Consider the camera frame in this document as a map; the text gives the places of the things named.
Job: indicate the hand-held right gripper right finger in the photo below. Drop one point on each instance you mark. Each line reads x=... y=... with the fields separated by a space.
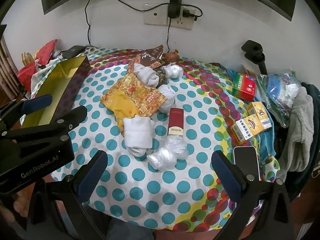
x=228 y=178

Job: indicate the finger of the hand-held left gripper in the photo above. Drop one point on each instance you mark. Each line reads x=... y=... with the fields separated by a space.
x=70 y=120
x=37 y=103

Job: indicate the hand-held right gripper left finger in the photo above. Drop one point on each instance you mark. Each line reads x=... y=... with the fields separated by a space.
x=92 y=176

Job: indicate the gold tin box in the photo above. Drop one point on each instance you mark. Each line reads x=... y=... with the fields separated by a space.
x=71 y=90

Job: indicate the clear plastic bag bundle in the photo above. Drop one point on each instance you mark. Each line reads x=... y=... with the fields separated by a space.
x=177 y=146
x=160 y=159

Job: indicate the white towel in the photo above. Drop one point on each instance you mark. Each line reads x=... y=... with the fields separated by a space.
x=137 y=135

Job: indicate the yellow snack packet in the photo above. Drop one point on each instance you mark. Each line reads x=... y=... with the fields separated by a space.
x=140 y=93

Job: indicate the red cigarette box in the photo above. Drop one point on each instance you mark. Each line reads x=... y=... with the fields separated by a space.
x=175 y=120

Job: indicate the white sock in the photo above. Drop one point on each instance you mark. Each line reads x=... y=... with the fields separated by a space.
x=166 y=97
x=147 y=76

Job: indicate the camouflage sock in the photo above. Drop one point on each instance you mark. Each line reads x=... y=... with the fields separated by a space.
x=162 y=77

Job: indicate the brown snack packet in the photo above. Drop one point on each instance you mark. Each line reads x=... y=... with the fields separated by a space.
x=150 y=56

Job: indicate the smartphone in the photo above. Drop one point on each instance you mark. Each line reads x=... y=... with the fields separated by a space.
x=246 y=160

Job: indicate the red paper bag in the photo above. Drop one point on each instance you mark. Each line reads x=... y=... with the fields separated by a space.
x=26 y=76

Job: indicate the stacked cardboard boxes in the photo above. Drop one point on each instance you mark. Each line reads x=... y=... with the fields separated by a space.
x=26 y=58

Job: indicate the red gift bag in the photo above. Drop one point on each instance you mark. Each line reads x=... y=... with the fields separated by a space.
x=46 y=51

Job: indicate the small yellow carton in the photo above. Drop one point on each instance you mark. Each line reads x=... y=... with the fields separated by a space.
x=246 y=128
x=260 y=112

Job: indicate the polka dot tablecloth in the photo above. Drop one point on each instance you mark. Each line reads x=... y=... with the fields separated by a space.
x=150 y=195

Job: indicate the black set-top box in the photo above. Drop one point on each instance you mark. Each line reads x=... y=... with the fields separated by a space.
x=73 y=51

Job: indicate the grey towel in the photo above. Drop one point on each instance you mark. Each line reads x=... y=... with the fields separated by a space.
x=298 y=125

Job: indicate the red green medicine box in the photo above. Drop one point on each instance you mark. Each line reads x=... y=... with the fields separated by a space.
x=243 y=87

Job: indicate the plastic bag of supplies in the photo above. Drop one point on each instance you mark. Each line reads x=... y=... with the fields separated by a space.
x=277 y=90

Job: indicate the dark cloth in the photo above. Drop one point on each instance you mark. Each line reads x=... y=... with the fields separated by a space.
x=313 y=110

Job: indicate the black clamp stand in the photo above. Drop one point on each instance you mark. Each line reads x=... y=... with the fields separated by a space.
x=252 y=48

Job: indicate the black power adapter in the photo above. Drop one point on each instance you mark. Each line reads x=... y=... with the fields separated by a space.
x=175 y=7

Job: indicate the black plug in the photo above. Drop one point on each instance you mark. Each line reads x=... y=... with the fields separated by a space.
x=186 y=13

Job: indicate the wooden door frame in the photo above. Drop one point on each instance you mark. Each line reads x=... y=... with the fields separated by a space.
x=7 y=67

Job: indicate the wall socket plate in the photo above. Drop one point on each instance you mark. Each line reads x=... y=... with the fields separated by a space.
x=155 y=15

